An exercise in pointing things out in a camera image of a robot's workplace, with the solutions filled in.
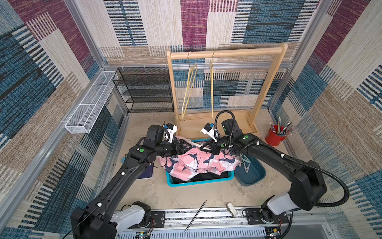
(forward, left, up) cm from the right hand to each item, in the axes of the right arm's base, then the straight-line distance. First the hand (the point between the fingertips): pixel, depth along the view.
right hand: (203, 149), depth 78 cm
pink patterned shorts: (-7, +10, -4) cm, 13 cm away
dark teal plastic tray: (-5, -31, -18) cm, 36 cm away
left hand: (-2, +8, +5) cm, 10 cm away
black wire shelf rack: (+51, +40, 0) cm, 65 cm away
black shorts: (-12, +15, -10) cm, 22 cm away
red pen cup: (+15, -46, -11) cm, 49 cm away
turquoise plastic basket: (-15, +17, -8) cm, 24 cm away
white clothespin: (-3, -26, -17) cm, 31 cm away
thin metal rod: (-27, +5, -18) cm, 33 cm away
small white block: (-24, -13, -16) cm, 32 cm away
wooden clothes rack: (+34, +7, -18) cm, 39 cm away
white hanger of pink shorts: (+1, +5, +3) cm, 6 cm away
